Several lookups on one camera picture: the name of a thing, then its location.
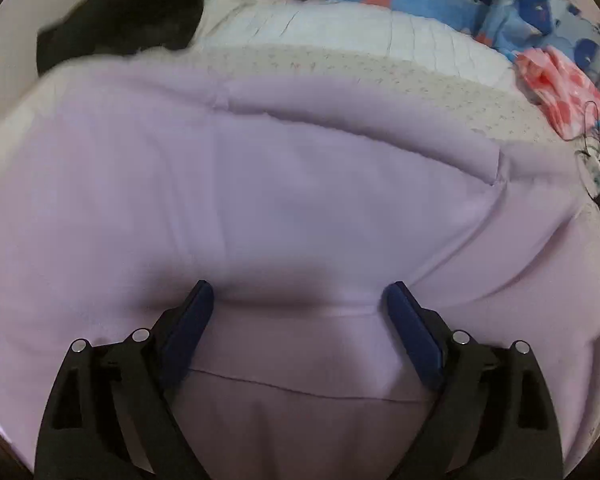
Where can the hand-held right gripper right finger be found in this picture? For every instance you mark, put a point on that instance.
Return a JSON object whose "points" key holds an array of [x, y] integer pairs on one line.
{"points": [[415, 335]]}

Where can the black cloth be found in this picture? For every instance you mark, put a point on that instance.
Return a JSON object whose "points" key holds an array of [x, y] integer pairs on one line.
{"points": [[125, 15]]}

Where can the white quilted blanket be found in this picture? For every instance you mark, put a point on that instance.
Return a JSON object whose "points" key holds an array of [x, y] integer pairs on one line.
{"points": [[340, 30]]}

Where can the lavender garment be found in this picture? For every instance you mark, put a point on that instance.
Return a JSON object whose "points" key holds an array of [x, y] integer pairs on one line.
{"points": [[290, 200]]}

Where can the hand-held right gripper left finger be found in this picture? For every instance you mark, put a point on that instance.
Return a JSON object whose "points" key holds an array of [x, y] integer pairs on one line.
{"points": [[187, 335]]}

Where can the pink patterned cloth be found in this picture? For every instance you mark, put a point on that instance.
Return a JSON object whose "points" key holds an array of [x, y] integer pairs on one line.
{"points": [[560, 85]]}

